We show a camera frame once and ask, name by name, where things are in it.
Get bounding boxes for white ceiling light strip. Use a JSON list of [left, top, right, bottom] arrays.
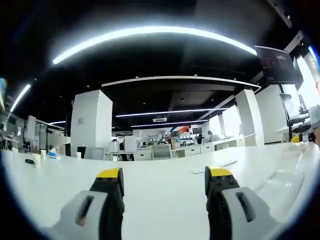
[[115, 107, 227, 118], [51, 25, 258, 65], [130, 119, 210, 128], [9, 83, 32, 113]]

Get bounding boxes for blue white tissue box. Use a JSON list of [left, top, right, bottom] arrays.
[[47, 147, 62, 160]]

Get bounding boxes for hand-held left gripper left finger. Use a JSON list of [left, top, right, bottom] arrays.
[[49, 167, 125, 240]]

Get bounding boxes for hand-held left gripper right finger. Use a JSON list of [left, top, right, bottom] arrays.
[[204, 165, 277, 240]]

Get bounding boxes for clear plastic storage box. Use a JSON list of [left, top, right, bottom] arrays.
[[258, 144, 311, 201]]

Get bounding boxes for dark hanging screen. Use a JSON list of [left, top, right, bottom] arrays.
[[254, 45, 305, 86]]

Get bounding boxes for unlit white pendant light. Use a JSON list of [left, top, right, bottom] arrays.
[[100, 75, 262, 91]]

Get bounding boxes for white mesh office chair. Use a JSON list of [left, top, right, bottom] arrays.
[[84, 146, 106, 161], [152, 144, 174, 161]]

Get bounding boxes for white box appliance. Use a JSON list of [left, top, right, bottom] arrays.
[[123, 135, 137, 153]]

